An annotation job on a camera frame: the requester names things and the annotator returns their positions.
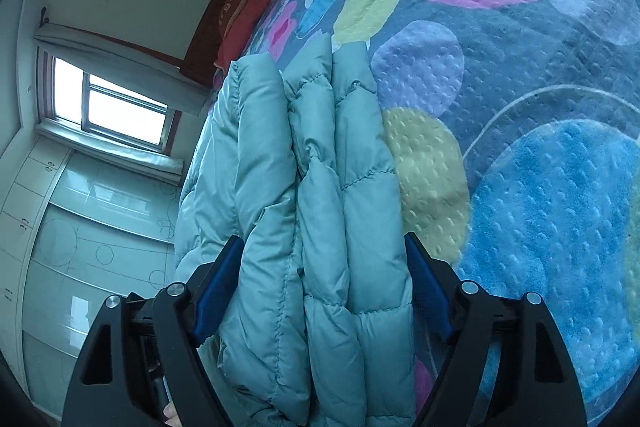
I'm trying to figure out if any person's hand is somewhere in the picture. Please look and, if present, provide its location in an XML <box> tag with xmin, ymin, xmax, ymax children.
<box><xmin>163</xmin><ymin>402</ymin><xmax>182</xmax><ymax>427</ymax></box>

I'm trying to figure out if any red pillow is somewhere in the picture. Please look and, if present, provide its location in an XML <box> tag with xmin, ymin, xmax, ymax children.
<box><xmin>215</xmin><ymin>0</ymin><xmax>271</xmax><ymax>74</ymax></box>

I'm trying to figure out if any polka dot bed cover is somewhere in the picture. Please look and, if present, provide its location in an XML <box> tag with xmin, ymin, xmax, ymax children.
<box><xmin>219</xmin><ymin>0</ymin><xmax>639</xmax><ymax>426</ymax></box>

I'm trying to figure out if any dark wooden headboard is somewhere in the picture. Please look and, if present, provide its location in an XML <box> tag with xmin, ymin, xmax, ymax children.
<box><xmin>180</xmin><ymin>0</ymin><xmax>226</xmax><ymax>88</ymax></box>

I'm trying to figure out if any left window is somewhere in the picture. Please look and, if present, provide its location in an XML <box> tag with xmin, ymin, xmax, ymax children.
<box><xmin>37</xmin><ymin>50</ymin><xmax>181</xmax><ymax>154</ymax></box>

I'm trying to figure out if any glossy sliding wardrobe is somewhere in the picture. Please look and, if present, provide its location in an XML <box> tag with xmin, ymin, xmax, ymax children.
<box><xmin>1</xmin><ymin>138</ymin><xmax>179</xmax><ymax>419</ymax></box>

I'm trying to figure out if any teal quilted puffer jacket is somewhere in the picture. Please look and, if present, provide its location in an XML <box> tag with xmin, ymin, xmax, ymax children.
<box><xmin>175</xmin><ymin>34</ymin><xmax>416</xmax><ymax>426</ymax></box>

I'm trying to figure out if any brown embroidered cushion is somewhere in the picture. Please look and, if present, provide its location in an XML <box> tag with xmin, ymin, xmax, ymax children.
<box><xmin>218</xmin><ymin>0</ymin><xmax>248</xmax><ymax>38</ymax></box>

